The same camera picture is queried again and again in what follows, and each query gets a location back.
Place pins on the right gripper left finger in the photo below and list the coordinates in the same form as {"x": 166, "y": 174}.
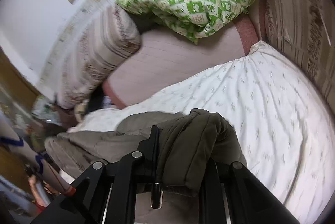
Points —
{"x": 135, "y": 173}

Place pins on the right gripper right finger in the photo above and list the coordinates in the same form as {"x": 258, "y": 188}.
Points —
{"x": 232, "y": 194}

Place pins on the olive green hooded puffer jacket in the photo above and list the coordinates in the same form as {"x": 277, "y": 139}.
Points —
{"x": 187, "y": 142}

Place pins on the person's right hand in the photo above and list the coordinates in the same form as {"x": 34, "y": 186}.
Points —
{"x": 43, "y": 193}

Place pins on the white leaf-print bed quilt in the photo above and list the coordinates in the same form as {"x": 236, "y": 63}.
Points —
{"x": 284, "y": 127}

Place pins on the brown garment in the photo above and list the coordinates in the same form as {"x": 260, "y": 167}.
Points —
{"x": 67, "y": 117}

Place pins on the pink folded blanket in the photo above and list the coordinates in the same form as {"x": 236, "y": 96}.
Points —
{"x": 166, "y": 57}

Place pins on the striped floral pillow at left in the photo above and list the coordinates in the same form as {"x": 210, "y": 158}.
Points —
{"x": 107, "y": 41}

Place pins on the striped floral pillow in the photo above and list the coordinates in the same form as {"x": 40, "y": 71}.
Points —
{"x": 107, "y": 41}
{"x": 303, "y": 30}

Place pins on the dark wooden cabinet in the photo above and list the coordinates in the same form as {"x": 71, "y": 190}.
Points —
{"x": 17, "y": 94}

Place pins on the striped floral pillow at right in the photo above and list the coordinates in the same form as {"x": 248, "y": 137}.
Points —
{"x": 303, "y": 30}

